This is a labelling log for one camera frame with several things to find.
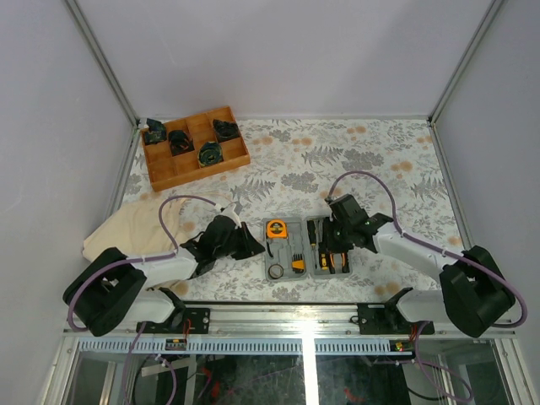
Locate long yellow black screwdriver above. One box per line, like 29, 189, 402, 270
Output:
306, 219, 317, 249

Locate orange tape measure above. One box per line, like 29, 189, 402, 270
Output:
266, 219, 288, 258

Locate orange black pliers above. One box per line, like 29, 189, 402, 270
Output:
330, 253, 350, 274

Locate dark rolled item back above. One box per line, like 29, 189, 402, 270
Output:
213, 119, 240, 143

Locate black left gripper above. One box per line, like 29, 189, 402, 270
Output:
215, 223, 266, 262

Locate dark rolled item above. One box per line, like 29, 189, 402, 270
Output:
197, 142, 223, 167
144, 118, 167, 145
168, 130, 193, 156
213, 119, 240, 143

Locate grey plastic tool case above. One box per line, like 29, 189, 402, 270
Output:
262, 216, 352, 283

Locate wooden compartment tray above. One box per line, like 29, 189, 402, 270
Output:
141, 106, 251, 192

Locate short yellow black screwdriver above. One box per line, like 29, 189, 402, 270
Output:
319, 252, 329, 271

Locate orange hex key set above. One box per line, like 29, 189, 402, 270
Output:
291, 253, 305, 274

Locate dark rolled item far left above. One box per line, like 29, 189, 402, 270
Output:
144, 118, 167, 145

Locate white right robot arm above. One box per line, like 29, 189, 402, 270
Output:
323, 194, 516, 338

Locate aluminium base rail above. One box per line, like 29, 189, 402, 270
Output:
62, 301, 520, 355

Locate beige cloth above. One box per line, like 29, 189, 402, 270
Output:
82, 193, 188, 262

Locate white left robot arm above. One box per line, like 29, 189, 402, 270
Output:
62, 207, 265, 337

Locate dark rolled item centre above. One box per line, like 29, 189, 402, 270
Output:
197, 142, 223, 167

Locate black tape roll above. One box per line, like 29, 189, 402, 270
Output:
267, 263, 284, 280

